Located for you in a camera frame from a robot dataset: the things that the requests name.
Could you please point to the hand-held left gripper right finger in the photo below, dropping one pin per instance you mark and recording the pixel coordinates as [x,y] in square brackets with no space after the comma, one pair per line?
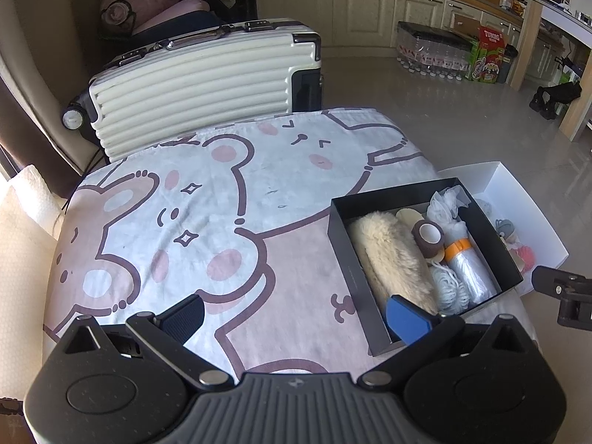
[409,319]

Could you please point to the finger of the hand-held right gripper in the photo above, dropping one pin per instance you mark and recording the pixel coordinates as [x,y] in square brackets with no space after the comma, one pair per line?
[555,281]

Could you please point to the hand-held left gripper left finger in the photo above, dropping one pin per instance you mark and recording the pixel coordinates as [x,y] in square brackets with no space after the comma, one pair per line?
[182,319]

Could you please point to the white yarn bundle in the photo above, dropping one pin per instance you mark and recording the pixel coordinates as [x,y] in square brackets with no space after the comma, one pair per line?
[451,291]

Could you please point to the cream plush toy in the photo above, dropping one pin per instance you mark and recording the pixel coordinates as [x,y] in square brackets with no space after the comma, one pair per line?
[393,259]

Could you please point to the brown tape roll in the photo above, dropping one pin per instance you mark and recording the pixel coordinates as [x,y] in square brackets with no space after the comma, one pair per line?
[423,249]

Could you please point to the oval wooden block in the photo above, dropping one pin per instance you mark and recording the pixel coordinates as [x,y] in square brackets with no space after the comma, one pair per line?
[407,216]

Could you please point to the black cardboard box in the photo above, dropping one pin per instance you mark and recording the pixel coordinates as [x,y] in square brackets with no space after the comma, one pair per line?
[342,240]

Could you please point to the white knotted tissue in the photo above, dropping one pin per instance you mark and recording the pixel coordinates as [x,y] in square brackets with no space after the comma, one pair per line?
[444,208]

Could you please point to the pink crochet item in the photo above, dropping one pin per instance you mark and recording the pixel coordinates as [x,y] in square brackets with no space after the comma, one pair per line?
[525,258]

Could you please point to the white cardboard tray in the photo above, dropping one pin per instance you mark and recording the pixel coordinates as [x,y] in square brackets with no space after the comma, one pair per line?
[522,203]

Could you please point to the small grey plush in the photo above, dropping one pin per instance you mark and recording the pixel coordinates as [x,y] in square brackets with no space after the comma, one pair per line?
[485,206]

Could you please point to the wooden desk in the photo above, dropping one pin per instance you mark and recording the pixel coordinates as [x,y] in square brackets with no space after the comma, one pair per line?
[576,115]

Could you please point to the bear printed cloth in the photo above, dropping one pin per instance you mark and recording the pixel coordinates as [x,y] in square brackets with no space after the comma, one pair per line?
[277,171]

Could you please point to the white paper towel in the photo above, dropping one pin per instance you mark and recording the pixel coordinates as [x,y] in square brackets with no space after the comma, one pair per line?
[37,199]

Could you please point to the green carton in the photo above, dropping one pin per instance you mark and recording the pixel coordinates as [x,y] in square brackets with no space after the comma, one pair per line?
[485,64]

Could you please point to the white ribbed suitcase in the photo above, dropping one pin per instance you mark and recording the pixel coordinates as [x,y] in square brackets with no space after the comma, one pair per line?
[194,88]

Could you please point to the wooden partition panel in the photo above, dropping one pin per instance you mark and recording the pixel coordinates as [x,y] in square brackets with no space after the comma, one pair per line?
[525,46]

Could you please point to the red carton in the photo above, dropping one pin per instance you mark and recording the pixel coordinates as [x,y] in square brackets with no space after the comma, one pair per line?
[492,37]

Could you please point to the pack of water bottles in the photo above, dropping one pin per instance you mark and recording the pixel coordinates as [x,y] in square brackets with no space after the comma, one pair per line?
[434,53]

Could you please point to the brown cardboard box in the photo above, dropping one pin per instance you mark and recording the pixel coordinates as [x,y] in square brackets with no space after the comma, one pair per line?
[465,25]

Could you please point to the colourful snack bags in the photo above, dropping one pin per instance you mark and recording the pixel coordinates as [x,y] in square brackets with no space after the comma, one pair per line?
[513,0]

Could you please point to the dark blue seat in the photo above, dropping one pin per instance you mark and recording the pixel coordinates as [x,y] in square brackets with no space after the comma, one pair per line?
[185,27]

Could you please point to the pink cushion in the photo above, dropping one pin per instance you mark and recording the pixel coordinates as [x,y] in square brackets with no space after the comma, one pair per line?
[175,11]

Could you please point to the cream kitchen cabinets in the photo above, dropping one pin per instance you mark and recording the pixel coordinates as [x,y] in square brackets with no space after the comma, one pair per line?
[360,14]

